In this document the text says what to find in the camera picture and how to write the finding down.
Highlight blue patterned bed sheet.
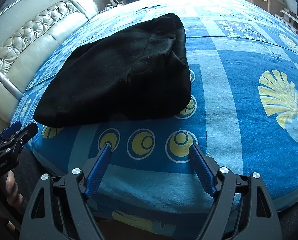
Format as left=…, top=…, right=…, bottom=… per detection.
left=12, top=0, right=298, bottom=239

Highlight white tv cabinet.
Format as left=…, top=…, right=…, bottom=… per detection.
left=275, top=8, right=298, bottom=35

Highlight cream tufted leather headboard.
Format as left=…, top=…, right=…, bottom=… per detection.
left=0, top=0, right=99, bottom=131

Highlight person's left hand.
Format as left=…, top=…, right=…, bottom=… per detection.
left=0, top=170, right=24, bottom=232

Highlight black pants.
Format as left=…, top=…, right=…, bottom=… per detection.
left=33, top=13, right=191, bottom=128

